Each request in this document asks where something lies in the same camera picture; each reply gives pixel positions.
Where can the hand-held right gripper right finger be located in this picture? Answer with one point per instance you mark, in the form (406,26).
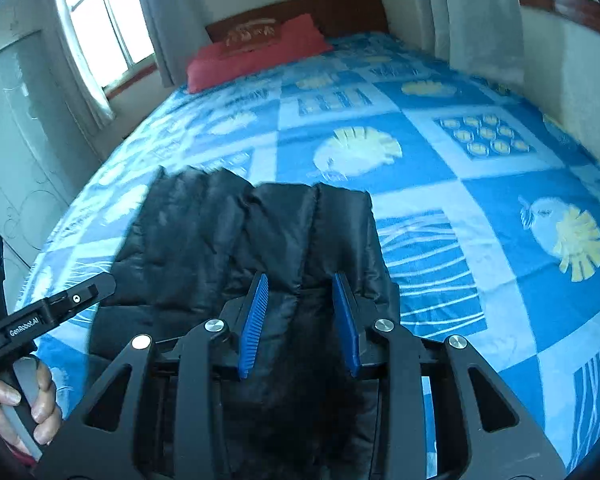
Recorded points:
(345,325)

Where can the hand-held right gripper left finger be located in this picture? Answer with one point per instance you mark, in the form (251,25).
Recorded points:
(254,325)

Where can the black puffer jacket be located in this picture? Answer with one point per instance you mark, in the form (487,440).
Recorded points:
(230,230)

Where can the person's left hand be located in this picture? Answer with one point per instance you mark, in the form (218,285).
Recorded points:
(47,395)

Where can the white wardrobe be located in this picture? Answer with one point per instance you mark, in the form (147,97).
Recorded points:
(25,150)

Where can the blue patterned bed sheet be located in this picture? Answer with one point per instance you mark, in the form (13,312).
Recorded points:
(480,200)

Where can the red pillow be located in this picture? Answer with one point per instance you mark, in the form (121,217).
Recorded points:
(270,57)

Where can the white sheer curtain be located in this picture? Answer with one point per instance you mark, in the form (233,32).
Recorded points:
(82,60)

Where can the brown printed cushion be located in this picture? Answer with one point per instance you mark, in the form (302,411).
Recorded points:
(250,37)

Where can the large window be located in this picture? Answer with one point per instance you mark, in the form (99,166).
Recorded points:
(105,25)

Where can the wooden headboard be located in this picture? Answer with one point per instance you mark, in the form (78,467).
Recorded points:
(350,10)

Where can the light grey curtain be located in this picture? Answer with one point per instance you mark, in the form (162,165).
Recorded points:
(480,15)

